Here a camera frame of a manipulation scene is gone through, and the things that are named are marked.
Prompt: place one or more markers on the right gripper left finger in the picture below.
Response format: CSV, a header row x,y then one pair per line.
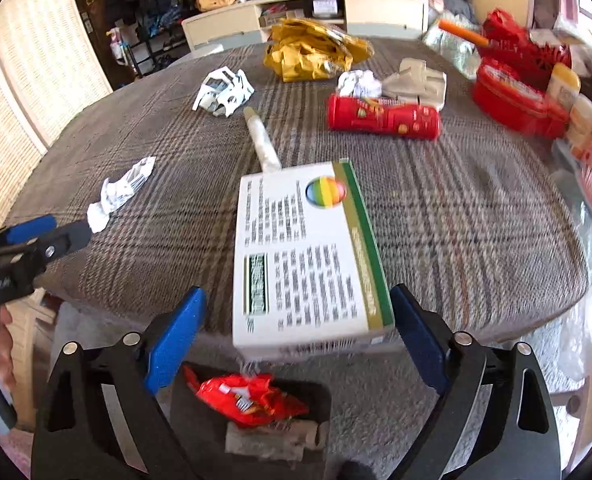
x,y
74,437

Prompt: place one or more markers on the red snack bag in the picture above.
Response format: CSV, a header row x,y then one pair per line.
x,y
249,401

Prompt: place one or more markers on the white pink-label bottle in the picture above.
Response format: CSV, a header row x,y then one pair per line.
x,y
579,130

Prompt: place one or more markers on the crumpled white paper ball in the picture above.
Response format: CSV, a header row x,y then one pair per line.
x,y
223,91

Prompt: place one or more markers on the beige carton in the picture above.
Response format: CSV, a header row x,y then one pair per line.
x,y
415,83

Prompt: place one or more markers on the crumpled white tissue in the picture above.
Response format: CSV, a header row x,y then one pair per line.
x,y
116,194

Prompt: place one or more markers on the red cylindrical can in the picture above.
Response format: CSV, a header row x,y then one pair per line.
x,y
409,121

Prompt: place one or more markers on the yellow paper bag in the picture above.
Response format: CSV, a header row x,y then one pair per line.
x,y
301,49

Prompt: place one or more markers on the grey plaid table cloth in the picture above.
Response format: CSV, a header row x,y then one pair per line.
x,y
471,223

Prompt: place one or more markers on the rolled paper tube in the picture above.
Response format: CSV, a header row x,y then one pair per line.
x,y
266,154

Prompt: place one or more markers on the red packaged goods box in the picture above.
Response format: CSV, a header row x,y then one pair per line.
x,y
499,93

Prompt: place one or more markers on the white green rainbow box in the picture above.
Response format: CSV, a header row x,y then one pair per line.
x,y
307,276

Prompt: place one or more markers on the grey trash bin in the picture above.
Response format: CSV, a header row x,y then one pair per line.
x,y
233,426

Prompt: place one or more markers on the white yellow-lid bottle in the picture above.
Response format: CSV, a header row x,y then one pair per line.
x,y
564,86

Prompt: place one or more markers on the beige TV cabinet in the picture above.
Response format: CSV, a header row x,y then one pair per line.
x,y
250,22

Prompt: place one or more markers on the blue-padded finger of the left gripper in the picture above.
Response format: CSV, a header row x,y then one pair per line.
x,y
61,240

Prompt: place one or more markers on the small crumpled white wrapper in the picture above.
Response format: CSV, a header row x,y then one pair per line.
x,y
359,84

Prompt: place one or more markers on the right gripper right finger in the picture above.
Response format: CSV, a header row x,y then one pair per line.
x,y
518,438

